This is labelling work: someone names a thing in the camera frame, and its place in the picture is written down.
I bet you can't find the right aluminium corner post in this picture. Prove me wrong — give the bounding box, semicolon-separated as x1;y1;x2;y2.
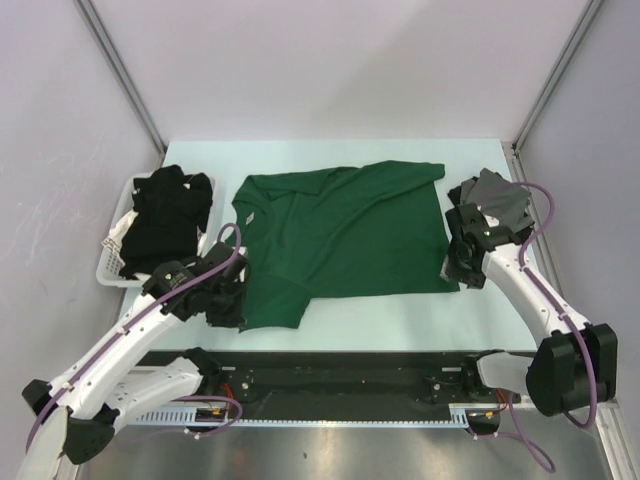
511;0;606;154

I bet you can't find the left aluminium corner post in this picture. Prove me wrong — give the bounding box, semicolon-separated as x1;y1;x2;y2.
73;0;168;159

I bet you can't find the blue slotted cable duct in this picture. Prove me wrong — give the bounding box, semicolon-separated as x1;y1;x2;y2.
133;406;197;426

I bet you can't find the white t shirt in basket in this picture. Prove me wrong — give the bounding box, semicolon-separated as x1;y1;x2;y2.
102;182;209;282

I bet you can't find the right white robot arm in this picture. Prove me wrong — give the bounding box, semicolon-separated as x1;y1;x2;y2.
443;203;618;417

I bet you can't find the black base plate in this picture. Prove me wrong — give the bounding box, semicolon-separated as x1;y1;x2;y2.
127;349;584;421

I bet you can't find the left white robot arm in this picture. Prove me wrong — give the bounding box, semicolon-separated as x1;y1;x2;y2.
22;242;249;478

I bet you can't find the black t shirt in basket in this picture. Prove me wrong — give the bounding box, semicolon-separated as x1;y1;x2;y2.
119;165;213;279

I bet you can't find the aluminium corner post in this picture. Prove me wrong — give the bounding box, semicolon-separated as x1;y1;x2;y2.
73;0;168;159
511;0;606;154

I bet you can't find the green t shirt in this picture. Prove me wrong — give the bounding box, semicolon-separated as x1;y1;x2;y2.
232;160;460;330

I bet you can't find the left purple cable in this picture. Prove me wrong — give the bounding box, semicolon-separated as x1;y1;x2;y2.
24;223;245;451

